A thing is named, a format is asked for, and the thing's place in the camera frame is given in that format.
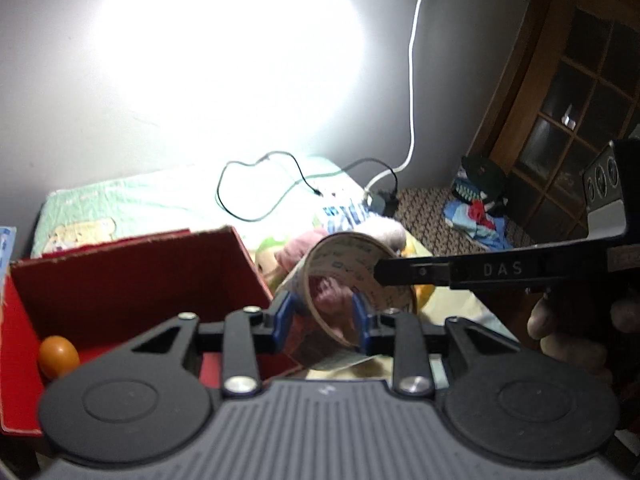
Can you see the orange wooden gourd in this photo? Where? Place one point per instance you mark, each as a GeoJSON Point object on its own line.
{"type": "Point", "coordinates": [59, 356]}

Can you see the black power adapter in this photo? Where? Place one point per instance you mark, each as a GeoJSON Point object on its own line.
{"type": "Point", "coordinates": [382, 203]}

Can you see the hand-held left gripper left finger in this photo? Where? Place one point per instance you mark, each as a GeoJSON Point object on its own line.
{"type": "Point", "coordinates": [286, 322]}

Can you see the wooden door with glass panes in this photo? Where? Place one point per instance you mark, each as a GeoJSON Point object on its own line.
{"type": "Point", "coordinates": [550, 35]}

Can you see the brown patterned cushion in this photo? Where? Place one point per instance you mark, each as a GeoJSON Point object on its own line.
{"type": "Point", "coordinates": [430, 220]}

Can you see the blue white packet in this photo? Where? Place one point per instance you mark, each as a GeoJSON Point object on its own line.
{"type": "Point", "coordinates": [345, 216]}

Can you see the red cardboard box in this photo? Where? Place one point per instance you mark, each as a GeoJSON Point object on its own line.
{"type": "Point", "coordinates": [125, 280]}

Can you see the black round object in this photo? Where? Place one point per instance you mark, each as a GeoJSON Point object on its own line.
{"type": "Point", "coordinates": [482, 175]}

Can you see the pile of colourful clothes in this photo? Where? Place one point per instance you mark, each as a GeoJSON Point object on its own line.
{"type": "Point", "coordinates": [475, 220]}

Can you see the pink plush bear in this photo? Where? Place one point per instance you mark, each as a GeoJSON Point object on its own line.
{"type": "Point", "coordinates": [295, 252]}

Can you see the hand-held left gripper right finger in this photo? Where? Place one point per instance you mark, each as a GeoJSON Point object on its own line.
{"type": "Point", "coordinates": [361, 325]}

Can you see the person's right hand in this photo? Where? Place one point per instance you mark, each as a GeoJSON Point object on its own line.
{"type": "Point", "coordinates": [542, 322]}

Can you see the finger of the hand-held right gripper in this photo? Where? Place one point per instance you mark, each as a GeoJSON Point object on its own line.
{"type": "Point", "coordinates": [500, 269]}

